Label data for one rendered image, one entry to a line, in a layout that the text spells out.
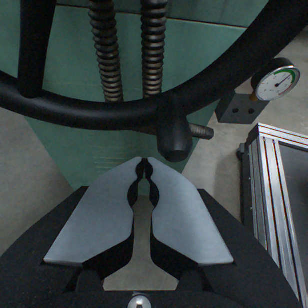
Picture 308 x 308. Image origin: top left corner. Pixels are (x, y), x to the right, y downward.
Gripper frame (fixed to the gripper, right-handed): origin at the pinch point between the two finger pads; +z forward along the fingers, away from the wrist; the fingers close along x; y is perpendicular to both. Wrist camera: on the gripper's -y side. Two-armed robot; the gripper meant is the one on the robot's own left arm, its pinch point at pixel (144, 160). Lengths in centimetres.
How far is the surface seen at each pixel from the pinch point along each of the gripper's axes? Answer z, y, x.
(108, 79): 10.1, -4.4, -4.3
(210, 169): 70, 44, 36
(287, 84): 18.6, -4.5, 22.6
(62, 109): 4.7, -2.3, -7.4
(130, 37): 21.6, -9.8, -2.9
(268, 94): 19.5, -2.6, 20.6
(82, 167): 40, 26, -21
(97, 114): 5.0, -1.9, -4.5
